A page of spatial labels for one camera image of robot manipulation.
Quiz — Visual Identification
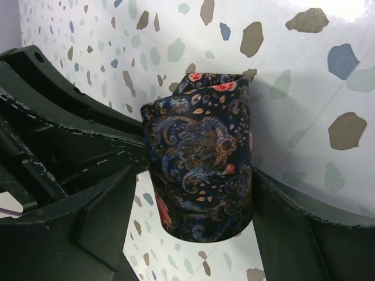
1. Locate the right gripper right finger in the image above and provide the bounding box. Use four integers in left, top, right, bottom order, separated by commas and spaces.
253, 169, 374, 281

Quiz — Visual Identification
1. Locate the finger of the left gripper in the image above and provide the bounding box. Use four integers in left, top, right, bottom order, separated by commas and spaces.
1, 45, 143, 137
1, 87, 146, 212

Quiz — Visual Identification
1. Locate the navy floral paisley tie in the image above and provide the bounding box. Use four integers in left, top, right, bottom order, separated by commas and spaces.
140, 73, 253, 243

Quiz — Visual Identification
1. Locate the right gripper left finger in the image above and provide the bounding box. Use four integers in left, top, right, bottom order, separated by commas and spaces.
1, 167, 137, 280

